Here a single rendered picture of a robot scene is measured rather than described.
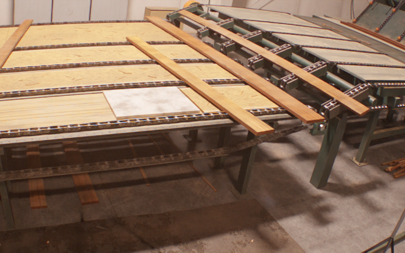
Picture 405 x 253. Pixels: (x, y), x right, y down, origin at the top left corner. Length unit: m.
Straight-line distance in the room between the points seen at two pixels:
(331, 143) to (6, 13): 6.84
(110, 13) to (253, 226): 5.82
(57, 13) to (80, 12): 0.47
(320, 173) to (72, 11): 5.77
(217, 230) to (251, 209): 0.42
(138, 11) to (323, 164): 6.13
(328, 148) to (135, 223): 1.83
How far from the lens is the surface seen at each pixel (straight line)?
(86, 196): 3.06
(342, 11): 12.22
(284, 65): 3.91
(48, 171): 2.44
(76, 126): 2.34
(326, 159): 3.53
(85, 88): 2.90
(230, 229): 2.91
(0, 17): 8.26
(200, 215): 2.99
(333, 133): 3.43
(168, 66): 3.41
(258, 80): 3.40
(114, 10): 7.82
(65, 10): 7.64
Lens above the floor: 1.91
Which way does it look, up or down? 25 degrees down
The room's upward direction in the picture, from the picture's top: 9 degrees clockwise
